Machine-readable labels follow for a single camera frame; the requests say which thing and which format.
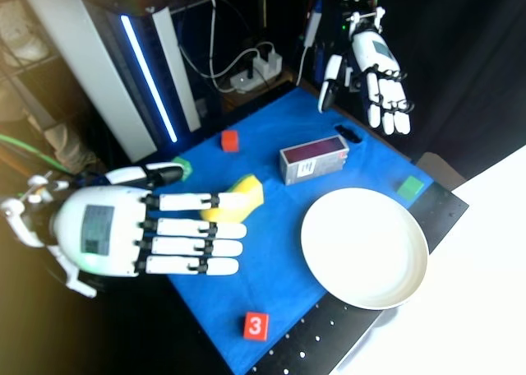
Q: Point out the red block with number three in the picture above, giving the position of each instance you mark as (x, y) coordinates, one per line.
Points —
(255, 326)

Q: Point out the silver box with red top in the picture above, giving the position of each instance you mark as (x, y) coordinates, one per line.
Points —
(312, 161)

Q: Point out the green block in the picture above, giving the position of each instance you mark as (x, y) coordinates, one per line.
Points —
(410, 187)
(188, 173)

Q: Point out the blue cloth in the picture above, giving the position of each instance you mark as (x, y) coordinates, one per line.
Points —
(279, 247)

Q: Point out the plain red block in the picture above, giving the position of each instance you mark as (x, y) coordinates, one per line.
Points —
(230, 141)

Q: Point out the yellow green sponge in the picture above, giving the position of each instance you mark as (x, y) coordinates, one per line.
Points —
(250, 186)

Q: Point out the white adapter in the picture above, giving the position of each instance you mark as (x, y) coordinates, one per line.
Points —
(313, 27)

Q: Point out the white power strip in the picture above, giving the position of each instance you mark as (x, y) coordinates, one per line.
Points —
(263, 70)

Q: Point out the round white plate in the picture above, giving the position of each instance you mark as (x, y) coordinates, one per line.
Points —
(361, 247)

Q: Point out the white black computer tower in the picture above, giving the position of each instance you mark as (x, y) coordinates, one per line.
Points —
(102, 83)

